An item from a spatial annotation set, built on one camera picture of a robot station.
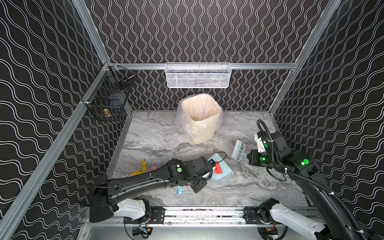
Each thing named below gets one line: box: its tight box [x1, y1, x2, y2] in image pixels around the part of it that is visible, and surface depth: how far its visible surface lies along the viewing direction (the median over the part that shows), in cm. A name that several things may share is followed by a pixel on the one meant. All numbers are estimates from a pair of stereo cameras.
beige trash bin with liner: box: [175, 93, 224, 145], surface depth 92 cm
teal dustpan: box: [207, 153, 234, 182], surface depth 75 cm
